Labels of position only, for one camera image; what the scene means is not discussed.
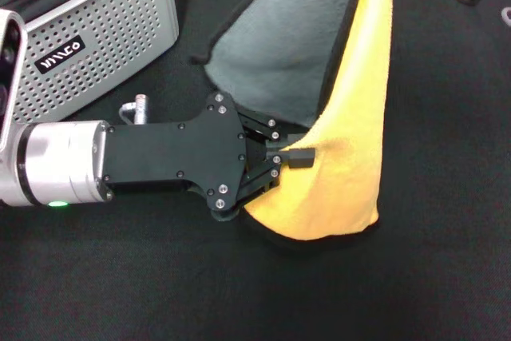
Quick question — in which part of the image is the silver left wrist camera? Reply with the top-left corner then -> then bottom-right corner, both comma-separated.
0,8 -> 30,151

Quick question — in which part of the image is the yellow and grey towel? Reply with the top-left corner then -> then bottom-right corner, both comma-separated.
190,0 -> 396,253

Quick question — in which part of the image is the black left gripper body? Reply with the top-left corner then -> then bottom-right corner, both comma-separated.
101,92 -> 267,224

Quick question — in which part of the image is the grey perforated storage box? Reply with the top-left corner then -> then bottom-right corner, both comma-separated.
0,0 -> 180,125

